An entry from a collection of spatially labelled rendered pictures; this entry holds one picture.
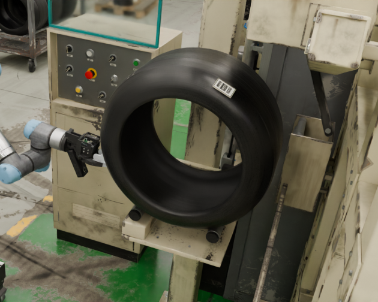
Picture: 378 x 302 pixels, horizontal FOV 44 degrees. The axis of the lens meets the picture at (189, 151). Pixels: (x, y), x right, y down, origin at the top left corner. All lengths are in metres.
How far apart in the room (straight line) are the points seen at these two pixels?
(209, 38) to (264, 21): 0.71
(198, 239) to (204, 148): 0.36
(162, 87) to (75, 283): 1.57
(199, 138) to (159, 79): 0.53
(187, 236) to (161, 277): 1.02
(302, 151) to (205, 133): 0.38
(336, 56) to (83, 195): 1.98
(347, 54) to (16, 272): 2.25
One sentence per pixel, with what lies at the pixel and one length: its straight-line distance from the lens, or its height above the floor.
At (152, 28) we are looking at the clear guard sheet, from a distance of 2.17.
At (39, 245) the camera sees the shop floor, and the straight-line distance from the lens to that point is 2.95.
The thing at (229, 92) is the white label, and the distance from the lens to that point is 1.33.
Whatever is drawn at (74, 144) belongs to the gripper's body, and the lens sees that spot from 1.73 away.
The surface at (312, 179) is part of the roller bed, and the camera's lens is 1.76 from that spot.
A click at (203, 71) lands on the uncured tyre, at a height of 1.46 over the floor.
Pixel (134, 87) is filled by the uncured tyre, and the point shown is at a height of 1.38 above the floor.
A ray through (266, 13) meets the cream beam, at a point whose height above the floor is 1.70.
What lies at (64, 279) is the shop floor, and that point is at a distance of 2.73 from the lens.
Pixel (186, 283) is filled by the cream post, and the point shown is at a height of 0.30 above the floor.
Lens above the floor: 1.90
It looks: 29 degrees down
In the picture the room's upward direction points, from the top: 7 degrees clockwise
